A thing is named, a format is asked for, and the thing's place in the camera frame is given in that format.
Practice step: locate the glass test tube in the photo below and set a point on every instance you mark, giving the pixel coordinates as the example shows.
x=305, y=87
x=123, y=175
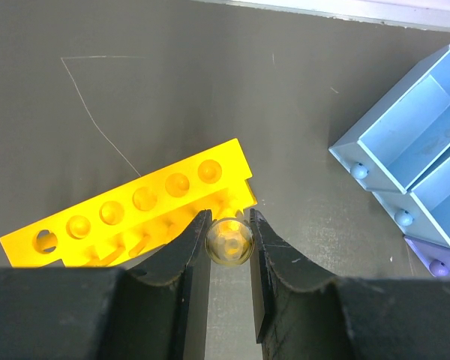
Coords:
x=229, y=241

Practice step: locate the middle blue drawer box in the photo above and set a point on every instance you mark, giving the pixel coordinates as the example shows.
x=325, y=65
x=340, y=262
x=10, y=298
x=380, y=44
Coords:
x=424, y=211

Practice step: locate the yellow test tube rack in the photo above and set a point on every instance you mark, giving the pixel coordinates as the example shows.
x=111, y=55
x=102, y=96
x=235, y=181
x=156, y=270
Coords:
x=139, y=216

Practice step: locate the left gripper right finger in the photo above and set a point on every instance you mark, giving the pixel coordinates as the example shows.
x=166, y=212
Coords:
x=303, y=311

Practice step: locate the light blue drawer box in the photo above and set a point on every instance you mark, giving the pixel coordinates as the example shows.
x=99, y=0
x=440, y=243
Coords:
x=403, y=133

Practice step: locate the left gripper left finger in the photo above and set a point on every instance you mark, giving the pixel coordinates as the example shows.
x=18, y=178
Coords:
x=155, y=310

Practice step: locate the purple drawer box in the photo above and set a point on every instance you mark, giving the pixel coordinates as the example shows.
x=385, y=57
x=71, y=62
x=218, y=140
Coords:
x=436, y=258

